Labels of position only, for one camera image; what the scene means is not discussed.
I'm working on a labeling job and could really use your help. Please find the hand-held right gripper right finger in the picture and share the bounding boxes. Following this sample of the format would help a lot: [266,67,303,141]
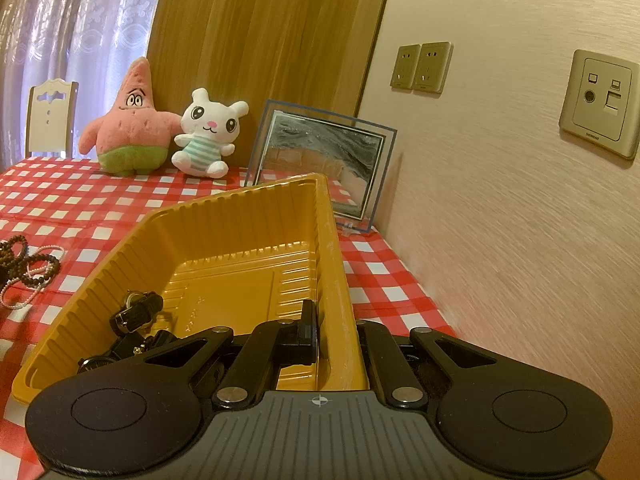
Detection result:
[356,321,498,407]

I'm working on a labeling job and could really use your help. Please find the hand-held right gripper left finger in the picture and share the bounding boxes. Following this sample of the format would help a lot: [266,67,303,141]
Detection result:
[135,319,306,408]

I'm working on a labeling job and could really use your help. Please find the yellow plastic tray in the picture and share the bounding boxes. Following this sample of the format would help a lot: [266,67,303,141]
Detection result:
[11,173,372,407]

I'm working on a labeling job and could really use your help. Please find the black wristwatch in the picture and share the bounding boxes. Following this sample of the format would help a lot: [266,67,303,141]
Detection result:
[109,290,166,334]
[77,330,177,373]

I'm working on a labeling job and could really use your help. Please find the pink pearl bracelet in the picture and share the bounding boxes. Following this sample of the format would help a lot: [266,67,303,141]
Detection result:
[0,245,66,310]

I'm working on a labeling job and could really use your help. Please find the red checkered tablecloth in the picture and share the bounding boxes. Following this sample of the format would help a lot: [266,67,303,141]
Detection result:
[0,156,458,480]

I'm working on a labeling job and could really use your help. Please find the white bunny plush toy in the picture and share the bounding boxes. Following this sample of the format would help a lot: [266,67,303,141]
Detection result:
[171,87,249,179]

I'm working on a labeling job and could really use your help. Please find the pink starfish plush toy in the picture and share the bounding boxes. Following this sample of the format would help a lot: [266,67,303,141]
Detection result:
[78,57,183,177]

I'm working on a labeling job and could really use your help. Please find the wooden door panel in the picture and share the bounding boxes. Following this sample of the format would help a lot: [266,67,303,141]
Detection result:
[147,0,397,122]

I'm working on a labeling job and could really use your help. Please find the white wooden chair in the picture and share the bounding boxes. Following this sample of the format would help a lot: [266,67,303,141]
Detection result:
[25,79,80,159]

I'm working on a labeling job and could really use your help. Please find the lace curtain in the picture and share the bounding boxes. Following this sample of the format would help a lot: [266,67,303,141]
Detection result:
[0,0,168,166]

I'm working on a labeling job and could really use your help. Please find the glass picture frame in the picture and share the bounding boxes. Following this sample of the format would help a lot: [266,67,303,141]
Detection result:
[244,100,398,236]

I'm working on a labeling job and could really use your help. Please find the beige wall power socket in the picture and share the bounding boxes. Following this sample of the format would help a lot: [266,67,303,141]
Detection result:
[414,41,454,94]
[390,45,421,92]

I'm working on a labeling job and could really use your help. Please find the beige wall data socket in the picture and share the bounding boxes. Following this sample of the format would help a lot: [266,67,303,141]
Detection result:
[559,49,640,161]

